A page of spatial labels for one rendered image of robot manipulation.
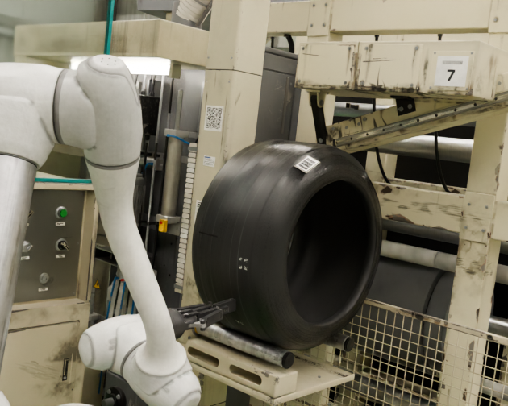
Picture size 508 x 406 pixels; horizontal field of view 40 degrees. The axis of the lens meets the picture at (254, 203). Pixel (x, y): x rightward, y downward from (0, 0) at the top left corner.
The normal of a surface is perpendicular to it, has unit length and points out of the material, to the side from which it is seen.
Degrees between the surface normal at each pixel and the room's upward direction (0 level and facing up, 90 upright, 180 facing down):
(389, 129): 90
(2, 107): 75
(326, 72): 90
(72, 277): 90
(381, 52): 90
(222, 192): 63
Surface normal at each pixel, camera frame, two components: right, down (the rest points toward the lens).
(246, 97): 0.73, 0.15
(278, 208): 0.08, -0.24
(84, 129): 0.10, 0.58
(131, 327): 0.30, -0.85
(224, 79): -0.67, 0.00
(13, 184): 0.65, -0.14
